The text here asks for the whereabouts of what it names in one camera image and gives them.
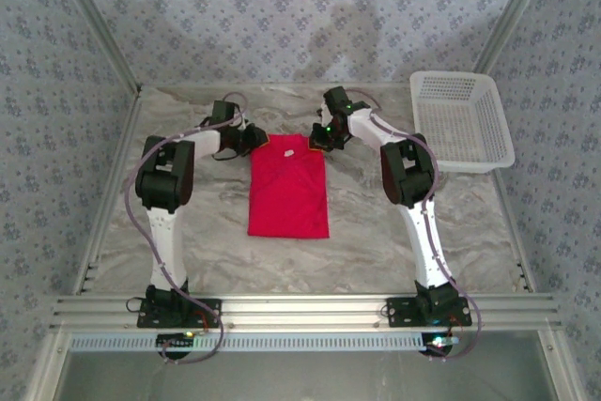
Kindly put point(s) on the white perforated plastic basket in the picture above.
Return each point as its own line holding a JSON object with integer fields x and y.
{"x": 462, "y": 114}

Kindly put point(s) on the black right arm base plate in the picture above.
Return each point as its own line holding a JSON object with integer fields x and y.
{"x": 401, "y": 314}

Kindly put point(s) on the aluminium mounting rail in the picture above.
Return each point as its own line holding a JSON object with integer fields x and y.
{"x": 300, "y": 312}

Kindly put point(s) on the aluminium frame leg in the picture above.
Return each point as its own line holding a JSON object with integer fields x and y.
{"x": 44, "y": 368}
{"x": 561, "y": 368}

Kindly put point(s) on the red t-shirt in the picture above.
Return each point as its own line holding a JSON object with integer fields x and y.
{"x": 288, "y": 194}

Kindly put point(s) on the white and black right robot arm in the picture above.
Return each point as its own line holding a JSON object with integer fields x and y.
{"x": 425, "y": 241}

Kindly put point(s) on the small black controller board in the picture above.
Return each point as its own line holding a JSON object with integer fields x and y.
{"x": 439, "y": 343}
{"x": 174, "y": 341}

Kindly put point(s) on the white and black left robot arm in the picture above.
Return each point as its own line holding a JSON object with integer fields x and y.
{"x": 166, "y": 241}

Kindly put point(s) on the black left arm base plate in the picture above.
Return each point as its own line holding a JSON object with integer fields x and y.
{"x": 206, "y": 314}

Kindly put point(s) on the aluminium corner post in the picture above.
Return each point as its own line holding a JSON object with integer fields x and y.
{"x": 514, "y": 11}
{"x": 94, "y": 20}

